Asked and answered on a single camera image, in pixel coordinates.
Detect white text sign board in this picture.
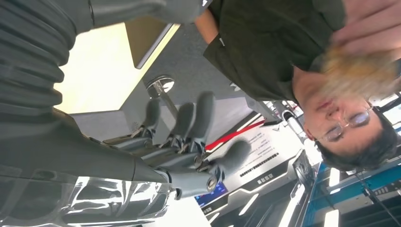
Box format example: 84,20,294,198
216,123,303,189

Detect thin-rimmed eyeglasses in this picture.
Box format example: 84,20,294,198
316,106,374,143

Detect red barrier belt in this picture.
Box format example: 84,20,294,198
205,120,266,152

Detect black wall monitor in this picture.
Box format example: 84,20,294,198
293,149,315,189

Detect chrome stanchion post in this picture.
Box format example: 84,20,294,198
146,75,181,120

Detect person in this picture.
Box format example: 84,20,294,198
194,0,401,171

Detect ceiling light panel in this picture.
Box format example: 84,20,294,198
323,209,340,227
238,193,260,217
278,184,306,227
328,168,340,187

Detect blue display screen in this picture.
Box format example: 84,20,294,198
194,182,229,208

